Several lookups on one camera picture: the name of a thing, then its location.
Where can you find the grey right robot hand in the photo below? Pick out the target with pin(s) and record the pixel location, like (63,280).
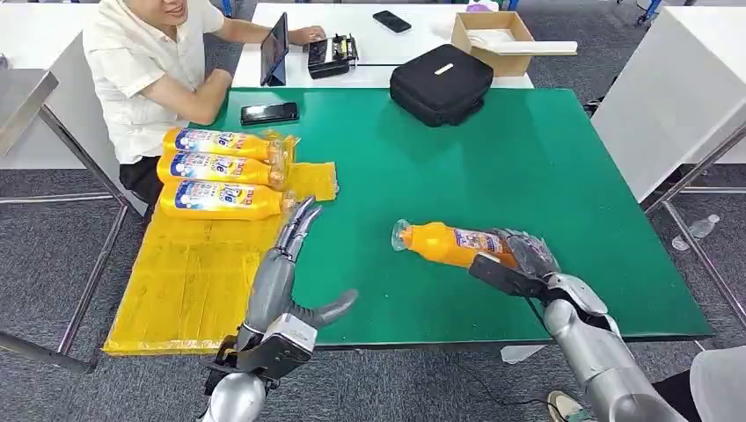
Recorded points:
(533,256)

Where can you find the cardboard box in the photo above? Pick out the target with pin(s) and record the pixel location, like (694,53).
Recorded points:
(501,65)

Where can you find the black label printer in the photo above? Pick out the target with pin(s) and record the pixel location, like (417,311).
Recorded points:
(329,58)

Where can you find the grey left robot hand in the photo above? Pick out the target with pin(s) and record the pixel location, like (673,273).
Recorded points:
(271,291)

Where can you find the clear water bottle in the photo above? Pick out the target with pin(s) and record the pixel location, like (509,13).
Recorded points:
(702,227)

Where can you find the orange drink bottle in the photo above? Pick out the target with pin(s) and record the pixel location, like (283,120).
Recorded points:
(221,201)
(221,141)
(215,169)
(437,242)

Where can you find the black tablet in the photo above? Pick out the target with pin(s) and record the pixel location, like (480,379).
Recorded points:
(274,49)

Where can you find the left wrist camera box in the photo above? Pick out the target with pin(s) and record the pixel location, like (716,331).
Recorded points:
(280,349)

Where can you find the steel table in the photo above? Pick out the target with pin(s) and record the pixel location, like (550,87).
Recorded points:
(20,99)

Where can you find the yellow plastic sheet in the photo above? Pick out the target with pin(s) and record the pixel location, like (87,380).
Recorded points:
(186,279)

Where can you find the black smartphone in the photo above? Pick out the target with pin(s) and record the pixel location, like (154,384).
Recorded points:
(391,21)
(269,113)

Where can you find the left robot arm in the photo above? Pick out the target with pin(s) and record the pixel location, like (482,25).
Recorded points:
(233,402)

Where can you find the white paper scrap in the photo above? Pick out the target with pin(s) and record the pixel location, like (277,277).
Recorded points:
(519,353)

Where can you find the black zip bag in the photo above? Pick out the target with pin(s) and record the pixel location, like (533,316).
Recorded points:
(440,87)

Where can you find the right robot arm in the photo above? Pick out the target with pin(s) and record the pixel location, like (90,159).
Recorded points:
(600,361)

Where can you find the white packing sheet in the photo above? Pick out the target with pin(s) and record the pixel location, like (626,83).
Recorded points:
(524,46)

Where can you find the white table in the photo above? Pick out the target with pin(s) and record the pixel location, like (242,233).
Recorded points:
(35,35)
(437,23)
(670,87)

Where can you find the green table mat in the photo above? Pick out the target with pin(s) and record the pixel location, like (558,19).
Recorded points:
(524,175)

